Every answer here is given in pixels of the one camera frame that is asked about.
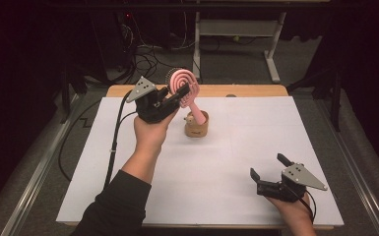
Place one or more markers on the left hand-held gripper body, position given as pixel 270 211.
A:
pixel 149 109

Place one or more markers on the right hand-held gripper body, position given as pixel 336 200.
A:
pixel 295 180

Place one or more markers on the pink hairbrush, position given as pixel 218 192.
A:
pixel 196 112

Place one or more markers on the tan pot with bear figure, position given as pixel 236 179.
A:
pixel 197 131

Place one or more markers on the person's left hand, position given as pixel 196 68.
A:
pixel 149 136

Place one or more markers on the person's right hand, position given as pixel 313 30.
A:
pixel 295 213

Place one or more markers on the white table sheet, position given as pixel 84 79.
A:
pixel 226 183

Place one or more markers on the dark stand leg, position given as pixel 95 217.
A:
pixel 66 98
pixel 336 105

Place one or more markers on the aluminium floor rail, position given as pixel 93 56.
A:
pixel 39 170
pixel 357 173

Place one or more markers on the grey metal stand frame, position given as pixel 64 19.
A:
pixel 239 28

